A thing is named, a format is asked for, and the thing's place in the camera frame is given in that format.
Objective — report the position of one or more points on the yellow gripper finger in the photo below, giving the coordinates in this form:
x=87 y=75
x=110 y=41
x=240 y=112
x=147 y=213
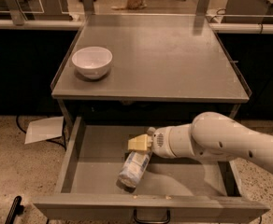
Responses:
x=139 y=145
x=142 y=137

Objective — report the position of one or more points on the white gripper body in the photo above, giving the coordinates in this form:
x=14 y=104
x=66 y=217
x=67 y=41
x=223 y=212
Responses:
x=160 y=143

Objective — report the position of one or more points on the blue plastic bottle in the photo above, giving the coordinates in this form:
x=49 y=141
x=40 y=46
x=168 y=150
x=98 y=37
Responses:
x=135 y=165

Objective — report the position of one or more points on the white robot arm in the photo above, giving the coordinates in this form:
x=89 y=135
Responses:
x=210 y=136

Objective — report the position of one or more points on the open grey top drawer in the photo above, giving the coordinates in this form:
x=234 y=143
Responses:
x=193 y=191

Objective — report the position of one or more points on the grey metal counter cabinet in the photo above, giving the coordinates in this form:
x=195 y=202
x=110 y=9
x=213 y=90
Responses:
x=165 y=69

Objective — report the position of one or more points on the white ceramic bowl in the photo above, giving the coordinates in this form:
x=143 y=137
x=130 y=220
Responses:
x=92 y=62

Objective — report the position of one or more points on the white paper sheet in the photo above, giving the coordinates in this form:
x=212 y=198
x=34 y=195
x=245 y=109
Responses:
x=44 y=129

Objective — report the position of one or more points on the black object on floor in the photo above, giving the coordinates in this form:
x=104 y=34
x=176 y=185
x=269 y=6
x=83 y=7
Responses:
x=15 y=210

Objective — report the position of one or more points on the black drawer handle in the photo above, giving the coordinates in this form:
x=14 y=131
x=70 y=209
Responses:
x=151 y=217

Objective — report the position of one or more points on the right grey glass post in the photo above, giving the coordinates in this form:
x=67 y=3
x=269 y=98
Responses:
x=202 y=7

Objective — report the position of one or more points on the grey glass post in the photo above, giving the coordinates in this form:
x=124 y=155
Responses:
x=88 y=0
x=15 y=12
x=202 y=7

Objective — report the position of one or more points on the middle grey glass post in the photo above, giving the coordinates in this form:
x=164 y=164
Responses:
x=88 y=0

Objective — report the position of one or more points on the left grey glass post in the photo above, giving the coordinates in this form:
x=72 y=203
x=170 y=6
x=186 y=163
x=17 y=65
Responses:
x=15 y=12

